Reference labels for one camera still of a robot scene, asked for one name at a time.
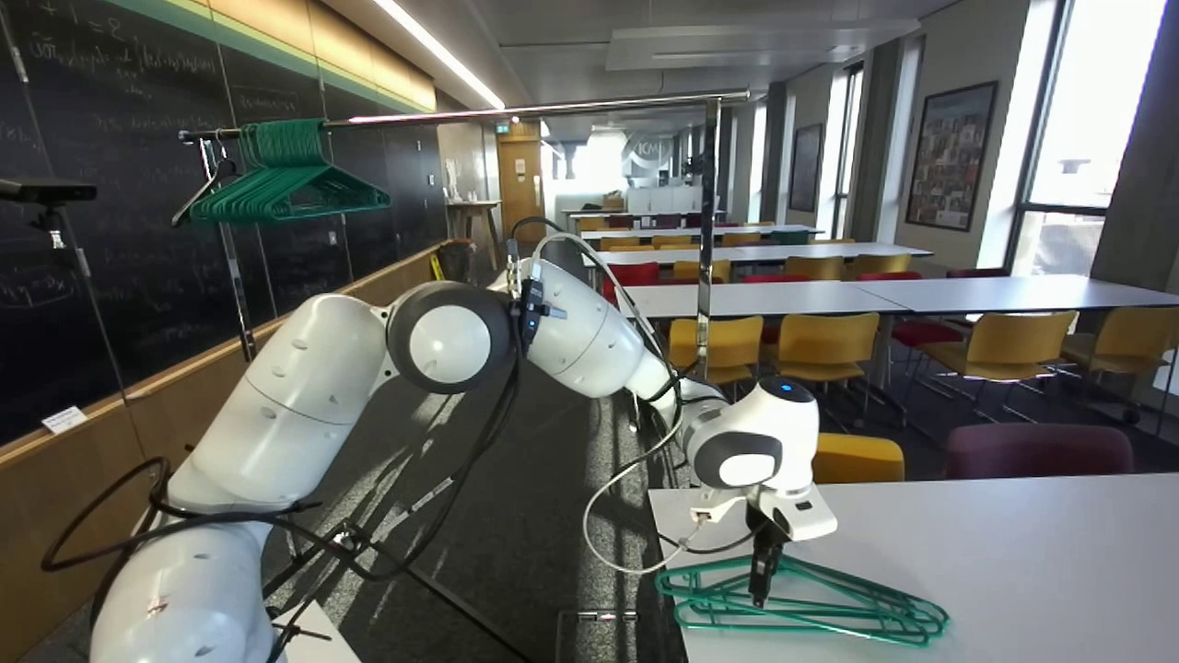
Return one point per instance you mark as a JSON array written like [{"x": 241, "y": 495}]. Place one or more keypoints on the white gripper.
[{"x": 792, "y": 518}]

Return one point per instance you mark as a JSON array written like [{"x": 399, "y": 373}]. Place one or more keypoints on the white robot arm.
[{"x": 194, "y": 584}]

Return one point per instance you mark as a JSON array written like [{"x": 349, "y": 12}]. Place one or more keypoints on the yellow chair near table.
[{"x": 856, "y": 459}]

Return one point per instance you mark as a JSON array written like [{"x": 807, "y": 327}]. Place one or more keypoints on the maroon chair near table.
[{"x": 1004, "y": 449}]

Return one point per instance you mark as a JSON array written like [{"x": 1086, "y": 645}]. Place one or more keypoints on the white near table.
[{"x": 1074, "y": 570}]

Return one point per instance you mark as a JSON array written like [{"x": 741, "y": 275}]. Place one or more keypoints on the long white table row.
[{"x": 899, "y": 297}]

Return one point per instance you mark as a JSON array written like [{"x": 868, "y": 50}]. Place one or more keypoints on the framed wall picture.
[{"x": 948, "y": 158}]

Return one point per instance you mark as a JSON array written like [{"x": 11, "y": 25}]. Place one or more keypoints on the green hangers on rail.
[{"x": 290, "y": 178}]

